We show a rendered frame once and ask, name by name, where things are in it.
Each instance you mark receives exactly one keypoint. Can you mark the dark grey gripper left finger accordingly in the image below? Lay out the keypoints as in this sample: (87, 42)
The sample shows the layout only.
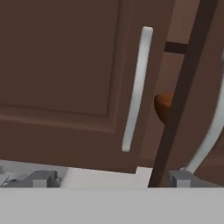
(40, 178)

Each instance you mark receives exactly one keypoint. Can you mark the brown plain cabinet door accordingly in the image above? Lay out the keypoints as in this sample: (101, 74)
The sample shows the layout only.
(198, 96)

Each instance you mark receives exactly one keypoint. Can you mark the orange-brown bowl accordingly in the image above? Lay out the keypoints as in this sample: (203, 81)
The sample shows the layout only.
(163, 106)

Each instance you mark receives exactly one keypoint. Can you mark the brown panelled cabinet door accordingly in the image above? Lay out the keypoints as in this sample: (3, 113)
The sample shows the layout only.
(64, 73)

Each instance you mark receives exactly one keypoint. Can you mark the dark brown cabinet shelf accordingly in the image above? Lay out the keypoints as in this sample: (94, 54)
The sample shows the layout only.
(175, 47)

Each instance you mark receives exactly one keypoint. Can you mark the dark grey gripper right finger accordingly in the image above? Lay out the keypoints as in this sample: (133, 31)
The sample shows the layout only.
(182, 179)

